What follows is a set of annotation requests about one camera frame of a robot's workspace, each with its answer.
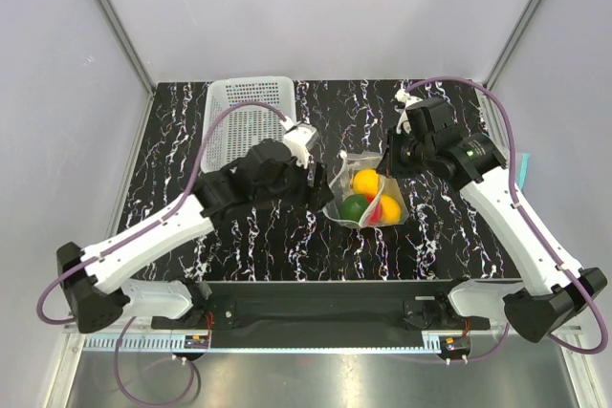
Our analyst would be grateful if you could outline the yellow orange fruit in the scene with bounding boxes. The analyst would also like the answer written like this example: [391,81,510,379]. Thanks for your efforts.
[352,168,380,197]

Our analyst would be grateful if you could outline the spare clear zip bags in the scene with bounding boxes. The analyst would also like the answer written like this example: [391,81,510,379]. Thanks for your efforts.
[515,152,531,190]

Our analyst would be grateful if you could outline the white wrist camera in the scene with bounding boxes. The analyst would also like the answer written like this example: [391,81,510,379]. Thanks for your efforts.
[394,89,422,114]
[281,118,318,169]

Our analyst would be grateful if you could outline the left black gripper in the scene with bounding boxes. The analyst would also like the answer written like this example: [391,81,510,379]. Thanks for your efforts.
[254,154,334,214]

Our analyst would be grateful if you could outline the yellow lemon fruit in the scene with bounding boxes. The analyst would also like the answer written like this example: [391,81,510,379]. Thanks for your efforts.
[379,194,402,225]

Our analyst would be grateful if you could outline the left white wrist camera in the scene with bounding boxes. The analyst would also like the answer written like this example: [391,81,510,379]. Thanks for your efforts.
[281,118,318,169]

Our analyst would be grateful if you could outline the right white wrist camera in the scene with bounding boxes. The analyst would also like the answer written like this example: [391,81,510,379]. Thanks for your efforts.
[394,89,422,114]

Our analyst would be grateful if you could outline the clear dotted zip bag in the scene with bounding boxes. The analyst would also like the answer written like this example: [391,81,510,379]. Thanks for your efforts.
[323,150,408,229]

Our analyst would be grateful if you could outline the white perforated plastic basket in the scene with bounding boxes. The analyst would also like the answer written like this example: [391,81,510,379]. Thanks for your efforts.
[200,76,296,173]

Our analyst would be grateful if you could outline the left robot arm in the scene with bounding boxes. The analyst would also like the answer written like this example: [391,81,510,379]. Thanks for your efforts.
[56,140,333,333]

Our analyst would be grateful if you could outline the green lime fruit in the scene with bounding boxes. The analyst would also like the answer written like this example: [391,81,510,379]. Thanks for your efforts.
[339,194,369,222]

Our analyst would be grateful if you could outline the left aluminium frame post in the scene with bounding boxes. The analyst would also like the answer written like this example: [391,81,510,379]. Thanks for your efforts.
[71,0,155,94]

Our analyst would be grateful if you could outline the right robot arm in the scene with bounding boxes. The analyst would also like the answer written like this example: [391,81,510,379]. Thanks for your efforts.
[377,96,607,343]

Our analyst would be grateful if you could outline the purple cable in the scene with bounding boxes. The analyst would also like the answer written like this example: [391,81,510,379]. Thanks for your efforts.
[405,75,607,364]
[36,100,297,404]

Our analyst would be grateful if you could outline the white slotted cable duct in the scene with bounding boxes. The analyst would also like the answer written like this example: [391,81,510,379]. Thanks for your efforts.
[84,327,441,354]

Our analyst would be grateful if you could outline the red apple fruit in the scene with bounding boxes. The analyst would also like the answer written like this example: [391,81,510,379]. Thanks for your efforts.
[368,194,385,225]

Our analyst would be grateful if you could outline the aluminium frame post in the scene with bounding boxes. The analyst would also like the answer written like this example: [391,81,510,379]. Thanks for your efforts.
[482,0,575,94]
[71,0,155,94]

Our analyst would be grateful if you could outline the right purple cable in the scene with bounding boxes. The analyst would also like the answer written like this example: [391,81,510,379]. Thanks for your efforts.
[405,75,607,364]

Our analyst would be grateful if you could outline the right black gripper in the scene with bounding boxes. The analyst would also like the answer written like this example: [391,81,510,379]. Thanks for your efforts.
[376,126,433,179]

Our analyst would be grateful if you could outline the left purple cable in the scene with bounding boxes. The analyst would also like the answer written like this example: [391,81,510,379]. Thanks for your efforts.
[36,100,297,404]

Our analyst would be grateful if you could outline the right aluminium frame post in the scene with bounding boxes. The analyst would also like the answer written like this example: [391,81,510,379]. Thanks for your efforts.
[482,0,575,94]

